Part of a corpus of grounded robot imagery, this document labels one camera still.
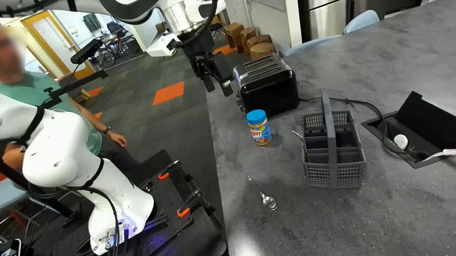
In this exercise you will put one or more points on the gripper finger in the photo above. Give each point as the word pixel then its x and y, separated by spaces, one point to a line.
pixel 225 83
pixel 208 79

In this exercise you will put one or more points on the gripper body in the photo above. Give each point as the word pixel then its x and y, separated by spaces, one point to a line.
pixel 197 43

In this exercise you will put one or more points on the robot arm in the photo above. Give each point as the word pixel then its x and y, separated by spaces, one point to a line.
pixel 59 151

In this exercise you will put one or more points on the black toaster lever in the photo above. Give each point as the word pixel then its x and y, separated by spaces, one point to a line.
pixel 240 100

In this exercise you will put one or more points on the black toaster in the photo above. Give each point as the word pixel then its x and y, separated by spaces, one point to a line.
pixel 270 86

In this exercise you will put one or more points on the row of wooden stools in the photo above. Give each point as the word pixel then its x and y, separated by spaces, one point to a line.
pixel 251 40

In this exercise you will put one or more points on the peanut butter jar blue lid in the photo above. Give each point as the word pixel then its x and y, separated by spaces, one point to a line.
pixel 259 128

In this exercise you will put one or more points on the bicycle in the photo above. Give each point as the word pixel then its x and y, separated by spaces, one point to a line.
pixel 112 47

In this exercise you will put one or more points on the silver utensil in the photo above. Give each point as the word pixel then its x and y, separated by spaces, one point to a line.
pixel 297 135

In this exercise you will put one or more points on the light blue chair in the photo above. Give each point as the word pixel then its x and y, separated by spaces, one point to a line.
pixel 310 45
pixel 360 20

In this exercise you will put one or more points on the black clamp orange tip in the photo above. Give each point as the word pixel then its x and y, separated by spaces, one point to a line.
pixel 191 206
pixel 167 172

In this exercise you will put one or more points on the silver spoon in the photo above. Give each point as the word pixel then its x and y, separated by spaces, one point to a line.
pixel 269 200

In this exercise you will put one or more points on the stainless steel refrigerator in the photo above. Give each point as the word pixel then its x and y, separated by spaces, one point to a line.
pixel 331 10

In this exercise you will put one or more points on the grey plastic cutlery basket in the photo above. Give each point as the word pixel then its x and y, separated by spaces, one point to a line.
pixel 334 152

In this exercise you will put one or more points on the orange framed door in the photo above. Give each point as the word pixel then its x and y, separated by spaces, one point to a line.
pixel 50 36

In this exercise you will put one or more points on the person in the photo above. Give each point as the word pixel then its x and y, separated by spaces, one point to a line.
pixel 31 88

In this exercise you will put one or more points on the white plug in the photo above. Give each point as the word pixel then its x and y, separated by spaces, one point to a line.
pixel 400 141

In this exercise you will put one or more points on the black table power box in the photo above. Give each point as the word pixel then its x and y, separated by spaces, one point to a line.
pixel 432 119

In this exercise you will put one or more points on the blue grey chair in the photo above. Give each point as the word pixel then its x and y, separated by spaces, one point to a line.
pixel 0 201

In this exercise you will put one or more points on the camera on mount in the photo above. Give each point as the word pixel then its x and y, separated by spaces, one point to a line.
pixel 87 52

